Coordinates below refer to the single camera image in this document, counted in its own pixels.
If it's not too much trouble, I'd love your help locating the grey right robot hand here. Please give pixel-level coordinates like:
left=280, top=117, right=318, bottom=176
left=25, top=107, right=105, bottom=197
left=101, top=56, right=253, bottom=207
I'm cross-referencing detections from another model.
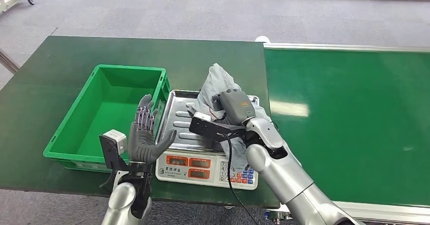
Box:
left=211, top=89, right=257, bottom=126

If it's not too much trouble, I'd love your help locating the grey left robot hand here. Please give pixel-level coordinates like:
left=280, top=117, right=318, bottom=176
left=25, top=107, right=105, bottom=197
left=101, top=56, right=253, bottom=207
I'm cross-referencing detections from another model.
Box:
left=127, top=94, right=177, bottom=164

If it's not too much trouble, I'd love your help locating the grey poly mailer red print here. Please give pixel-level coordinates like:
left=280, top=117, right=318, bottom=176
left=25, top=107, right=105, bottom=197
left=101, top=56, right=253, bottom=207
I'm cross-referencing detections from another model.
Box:
left=187, top=63, right=273, bottom=172

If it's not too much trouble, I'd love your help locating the green conveyor belt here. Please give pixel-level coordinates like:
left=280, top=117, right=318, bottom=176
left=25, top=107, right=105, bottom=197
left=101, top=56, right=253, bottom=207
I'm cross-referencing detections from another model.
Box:
left=263, top=48, right=430, bottom=207

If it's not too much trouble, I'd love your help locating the green plastic crate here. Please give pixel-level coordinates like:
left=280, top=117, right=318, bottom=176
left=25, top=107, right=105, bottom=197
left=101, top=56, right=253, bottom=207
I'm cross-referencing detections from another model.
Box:
left=43, top=64, right=171, bottom=174

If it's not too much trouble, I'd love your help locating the white electronic scale steel tray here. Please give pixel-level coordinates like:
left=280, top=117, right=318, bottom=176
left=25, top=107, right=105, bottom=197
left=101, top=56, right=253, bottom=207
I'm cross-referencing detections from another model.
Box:
left=155, top=89, right=260, bottom=191

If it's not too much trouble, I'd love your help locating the white wheeled cart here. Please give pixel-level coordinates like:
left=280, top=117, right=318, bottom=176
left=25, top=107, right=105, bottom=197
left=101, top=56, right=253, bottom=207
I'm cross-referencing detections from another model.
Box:
left=0, top=0, right=35, bottom=14

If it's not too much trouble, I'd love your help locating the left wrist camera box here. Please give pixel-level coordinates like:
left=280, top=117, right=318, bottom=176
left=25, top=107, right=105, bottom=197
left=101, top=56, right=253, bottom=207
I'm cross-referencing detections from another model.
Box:
left=98, top=129, right=129, bottom=171

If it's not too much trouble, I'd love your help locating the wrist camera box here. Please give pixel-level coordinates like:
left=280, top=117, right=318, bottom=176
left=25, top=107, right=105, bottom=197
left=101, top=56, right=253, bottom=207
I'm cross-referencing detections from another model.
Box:
left=98, top=129, right=129, bottom=171
left=188, top=111, right=250, bottom=143

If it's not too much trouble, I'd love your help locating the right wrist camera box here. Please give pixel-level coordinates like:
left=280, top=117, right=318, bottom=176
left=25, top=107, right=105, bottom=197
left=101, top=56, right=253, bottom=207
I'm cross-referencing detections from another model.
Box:
left=188, top=111, right=250, bottom=143

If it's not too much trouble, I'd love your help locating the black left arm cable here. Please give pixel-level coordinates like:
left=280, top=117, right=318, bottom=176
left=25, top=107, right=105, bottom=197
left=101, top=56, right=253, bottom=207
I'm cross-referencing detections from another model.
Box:
left=99, top=169, right=117, bottom=189

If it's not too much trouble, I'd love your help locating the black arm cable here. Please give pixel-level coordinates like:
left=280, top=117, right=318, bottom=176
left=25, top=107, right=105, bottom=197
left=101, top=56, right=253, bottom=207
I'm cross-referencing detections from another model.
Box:
left=99, top=169, right=117, bottom=189
left=220, top=133, right=260, bottom=225

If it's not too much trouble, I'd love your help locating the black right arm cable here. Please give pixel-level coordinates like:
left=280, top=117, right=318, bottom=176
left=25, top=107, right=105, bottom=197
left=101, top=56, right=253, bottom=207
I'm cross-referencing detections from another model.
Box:
left=220, top=133, right=260, bottom=225

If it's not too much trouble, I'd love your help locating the aluminium conveyor frame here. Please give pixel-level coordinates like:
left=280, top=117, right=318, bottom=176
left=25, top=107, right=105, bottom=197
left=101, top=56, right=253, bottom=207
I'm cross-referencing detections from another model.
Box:
left=262, top=42, right=430, bottom=225

